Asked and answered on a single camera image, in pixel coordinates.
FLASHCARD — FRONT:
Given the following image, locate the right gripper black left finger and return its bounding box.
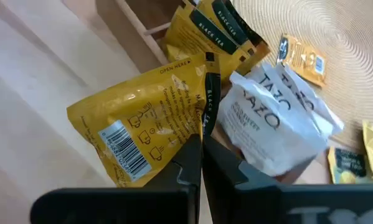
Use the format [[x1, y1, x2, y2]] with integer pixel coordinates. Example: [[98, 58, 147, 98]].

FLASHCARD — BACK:
[[29, 133, 203, 224]]

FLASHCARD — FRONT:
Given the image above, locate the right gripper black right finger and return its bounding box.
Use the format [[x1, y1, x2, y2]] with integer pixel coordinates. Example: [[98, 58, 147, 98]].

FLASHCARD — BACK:
[[201, 134, 373, 224]]

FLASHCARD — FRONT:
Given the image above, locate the dark wooden divided tray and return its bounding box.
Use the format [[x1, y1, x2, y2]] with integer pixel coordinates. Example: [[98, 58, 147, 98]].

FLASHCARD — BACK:
[[94, 0, 318, 185]]

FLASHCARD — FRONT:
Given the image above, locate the round woven straw placemat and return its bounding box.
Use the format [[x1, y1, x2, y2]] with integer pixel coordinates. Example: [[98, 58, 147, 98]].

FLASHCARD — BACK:
[[232, 0, 373, 150]]

